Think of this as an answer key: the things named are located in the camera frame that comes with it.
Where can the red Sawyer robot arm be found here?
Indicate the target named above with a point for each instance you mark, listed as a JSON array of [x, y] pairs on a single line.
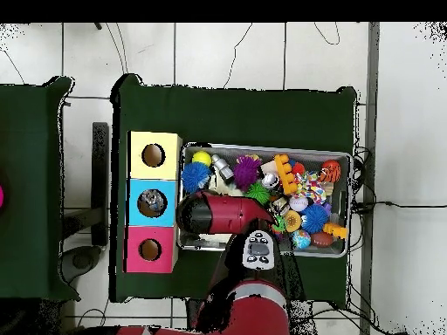
[[230, 213]]

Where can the silver metal pipe fitting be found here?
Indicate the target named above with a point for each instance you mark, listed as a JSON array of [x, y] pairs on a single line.
[[222, 166]]

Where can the small blue spiky ball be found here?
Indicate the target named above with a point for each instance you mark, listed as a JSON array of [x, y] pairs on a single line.
[[314, 218]]

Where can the silver metal can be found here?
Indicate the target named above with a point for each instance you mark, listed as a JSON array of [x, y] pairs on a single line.
[[272, 183]]

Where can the orange toy building block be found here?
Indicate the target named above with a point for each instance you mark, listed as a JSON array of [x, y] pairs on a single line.
[[285, 173], [336, 230]]

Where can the green spiky ball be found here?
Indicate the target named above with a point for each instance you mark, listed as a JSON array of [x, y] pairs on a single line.
[[258, 192]]

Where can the shallow clear mesh bin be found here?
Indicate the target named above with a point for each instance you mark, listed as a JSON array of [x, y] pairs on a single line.
[[328, 252]]

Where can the yellow ball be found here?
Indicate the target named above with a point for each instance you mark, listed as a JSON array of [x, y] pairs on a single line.
[[201, 158]]

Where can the wooden box with three holes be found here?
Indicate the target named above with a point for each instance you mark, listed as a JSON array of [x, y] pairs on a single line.
[[140, 237]]

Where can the orange tiger striped toy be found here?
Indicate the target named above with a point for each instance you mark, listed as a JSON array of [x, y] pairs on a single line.
[[330, 171]]

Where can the purple spiky ball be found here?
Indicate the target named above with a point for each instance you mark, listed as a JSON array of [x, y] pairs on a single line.
[[247, 171]]

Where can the large blue spiky ball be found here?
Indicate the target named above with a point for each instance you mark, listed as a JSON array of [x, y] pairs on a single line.
[[195, 177]]

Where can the pink round object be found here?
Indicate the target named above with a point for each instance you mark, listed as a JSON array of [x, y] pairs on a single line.
[[1, 197]]

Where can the dark green table cloth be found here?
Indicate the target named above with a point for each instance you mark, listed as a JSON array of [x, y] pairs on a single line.
[[244, 112], [31, 195]]

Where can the multicoloured swirl ball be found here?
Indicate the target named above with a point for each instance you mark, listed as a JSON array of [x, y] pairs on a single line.
[[301, 239]]

